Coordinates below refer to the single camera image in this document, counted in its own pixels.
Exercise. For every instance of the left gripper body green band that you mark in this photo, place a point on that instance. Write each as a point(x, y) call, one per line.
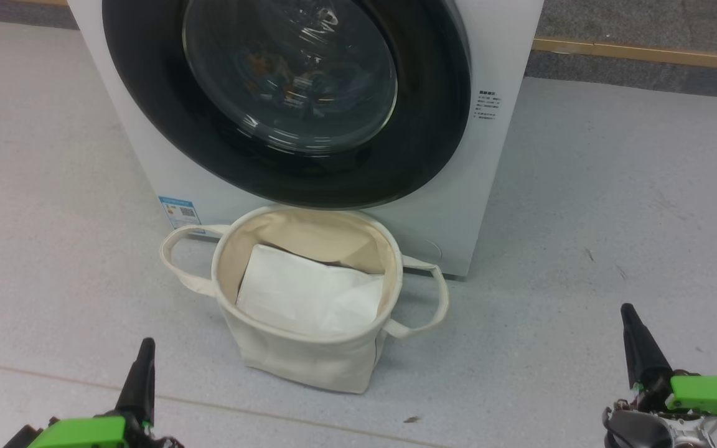
point(81, 432)

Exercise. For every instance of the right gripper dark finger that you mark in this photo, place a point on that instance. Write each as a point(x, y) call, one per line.
point(642, 354)

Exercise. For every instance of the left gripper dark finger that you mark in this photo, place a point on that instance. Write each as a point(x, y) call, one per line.
point(139, 386)

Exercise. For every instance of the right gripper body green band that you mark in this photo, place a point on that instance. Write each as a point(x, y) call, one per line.
point(713, 398)

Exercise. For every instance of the black round glass washer door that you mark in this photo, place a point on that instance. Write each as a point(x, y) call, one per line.
point(147, 112)

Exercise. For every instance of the blue patterned garment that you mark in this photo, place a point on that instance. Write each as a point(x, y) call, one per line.
point(299, 84)

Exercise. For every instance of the cream canvas laundry basket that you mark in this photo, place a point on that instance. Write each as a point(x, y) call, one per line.
point(309, 367)

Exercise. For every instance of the white folded basket liner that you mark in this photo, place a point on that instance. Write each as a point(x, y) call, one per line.
point(296, 292)

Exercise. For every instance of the white front-load washing machine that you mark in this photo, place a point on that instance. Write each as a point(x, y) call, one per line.
point(458, 205)

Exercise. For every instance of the blue energy label sticker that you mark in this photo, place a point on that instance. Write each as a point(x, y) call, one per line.
point(179, 211)

